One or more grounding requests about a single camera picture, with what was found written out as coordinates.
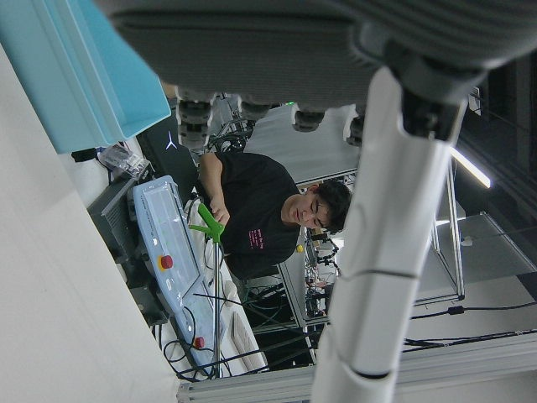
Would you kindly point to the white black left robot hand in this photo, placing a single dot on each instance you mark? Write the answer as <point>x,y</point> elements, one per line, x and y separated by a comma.
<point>251,42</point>

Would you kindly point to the white board panel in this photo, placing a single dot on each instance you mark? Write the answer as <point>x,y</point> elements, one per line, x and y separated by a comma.
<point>310,155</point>

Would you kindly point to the black computer tower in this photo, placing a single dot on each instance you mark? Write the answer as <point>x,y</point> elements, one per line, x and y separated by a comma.
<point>168,161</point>

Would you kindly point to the person in black t-shirt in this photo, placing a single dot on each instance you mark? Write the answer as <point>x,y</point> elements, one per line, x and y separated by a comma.
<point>256,197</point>

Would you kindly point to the light blue plastic bin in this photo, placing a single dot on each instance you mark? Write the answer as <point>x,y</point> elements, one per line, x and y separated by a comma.
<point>84,75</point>

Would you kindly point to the clear plastic bag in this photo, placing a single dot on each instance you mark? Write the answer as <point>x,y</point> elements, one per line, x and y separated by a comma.
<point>123,159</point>

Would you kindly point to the green plastic clamp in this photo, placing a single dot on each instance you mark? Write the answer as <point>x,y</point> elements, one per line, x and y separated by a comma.
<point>212,228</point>

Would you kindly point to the blue-grey teach pendant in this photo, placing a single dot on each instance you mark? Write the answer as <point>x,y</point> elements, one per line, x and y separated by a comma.
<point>168,218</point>
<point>201,319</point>

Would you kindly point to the grey metal box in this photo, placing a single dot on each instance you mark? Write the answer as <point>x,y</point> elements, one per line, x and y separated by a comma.
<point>113,214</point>

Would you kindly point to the thin metal rod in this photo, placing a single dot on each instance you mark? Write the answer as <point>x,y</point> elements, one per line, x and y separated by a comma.
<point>215,294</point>

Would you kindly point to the long ceiling light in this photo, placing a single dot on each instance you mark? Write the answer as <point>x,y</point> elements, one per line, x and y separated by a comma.
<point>474,170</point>

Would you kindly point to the aluminium frame rack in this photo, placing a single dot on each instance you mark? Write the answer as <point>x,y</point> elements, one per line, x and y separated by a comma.
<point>455,252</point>

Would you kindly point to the aluminium extrusion rail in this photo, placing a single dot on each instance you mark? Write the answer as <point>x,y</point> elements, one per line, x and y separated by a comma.
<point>251,386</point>

